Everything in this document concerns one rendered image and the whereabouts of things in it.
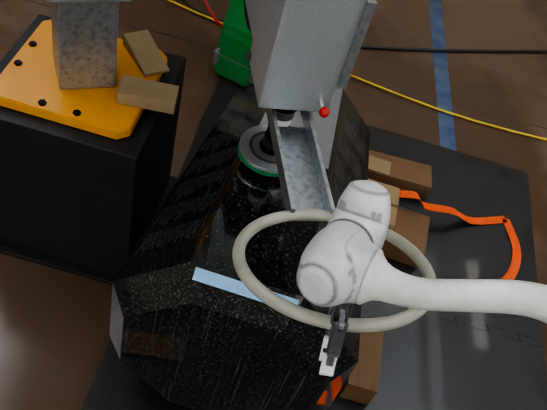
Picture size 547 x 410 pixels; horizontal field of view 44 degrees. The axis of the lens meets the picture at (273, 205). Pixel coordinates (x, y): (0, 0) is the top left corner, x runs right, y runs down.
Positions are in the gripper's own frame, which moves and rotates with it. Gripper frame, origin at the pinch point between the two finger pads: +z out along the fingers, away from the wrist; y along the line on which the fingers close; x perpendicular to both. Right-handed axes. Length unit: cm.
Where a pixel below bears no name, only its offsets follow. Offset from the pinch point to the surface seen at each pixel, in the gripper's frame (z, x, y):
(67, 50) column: -25, 89, 102
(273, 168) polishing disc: -3, 17, 83
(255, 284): -10.1, 17.9, 7.8
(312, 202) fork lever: -10, 5, 51
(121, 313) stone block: 40, 56, 53
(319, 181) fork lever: -13, 4, 57
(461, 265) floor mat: 69, -81, 163
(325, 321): -9.6, 2.5, -1.0
